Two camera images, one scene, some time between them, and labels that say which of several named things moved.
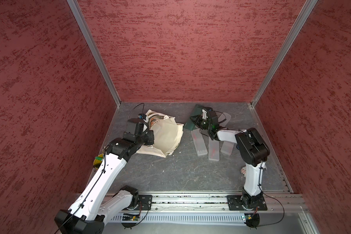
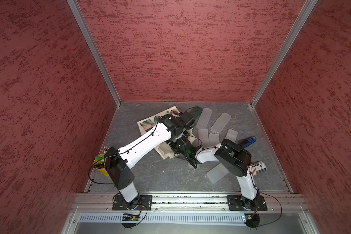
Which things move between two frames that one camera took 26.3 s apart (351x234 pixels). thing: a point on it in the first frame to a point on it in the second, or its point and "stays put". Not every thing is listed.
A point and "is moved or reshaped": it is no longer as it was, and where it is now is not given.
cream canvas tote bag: (167, 134) is moved or reshaped
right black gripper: (197, 120) to (172, 146)
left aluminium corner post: (76, 9) stays put
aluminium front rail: (295, 202) stays put
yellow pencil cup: (98, 161) stays put
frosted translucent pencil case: (224, 119) stays put
